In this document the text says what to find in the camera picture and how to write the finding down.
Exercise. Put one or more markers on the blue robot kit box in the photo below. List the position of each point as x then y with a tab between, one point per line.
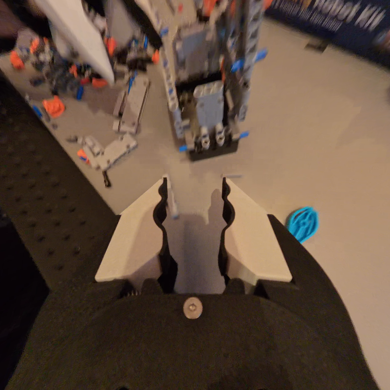
341	27

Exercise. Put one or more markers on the large orange wedge piece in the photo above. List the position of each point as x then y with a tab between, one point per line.
54	107

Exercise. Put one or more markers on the orange gear frame assembly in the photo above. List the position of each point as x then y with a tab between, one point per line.
210	97

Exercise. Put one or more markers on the black connector pin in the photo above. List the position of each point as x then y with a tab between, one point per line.
106	178

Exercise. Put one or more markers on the grey long bar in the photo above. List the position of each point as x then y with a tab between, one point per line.
133	103

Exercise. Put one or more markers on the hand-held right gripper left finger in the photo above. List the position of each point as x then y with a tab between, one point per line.
131	250

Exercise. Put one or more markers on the small grey pin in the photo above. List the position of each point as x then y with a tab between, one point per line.
173	200

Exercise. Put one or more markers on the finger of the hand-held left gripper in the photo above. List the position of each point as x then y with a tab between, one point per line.
76	30
149	12

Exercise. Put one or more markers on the teal curved plastic piece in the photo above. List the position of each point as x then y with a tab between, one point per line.
303	223

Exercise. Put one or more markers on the pile of small building parts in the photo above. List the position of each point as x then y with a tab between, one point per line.
55	61

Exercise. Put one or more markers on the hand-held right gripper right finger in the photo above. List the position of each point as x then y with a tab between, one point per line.
256	250

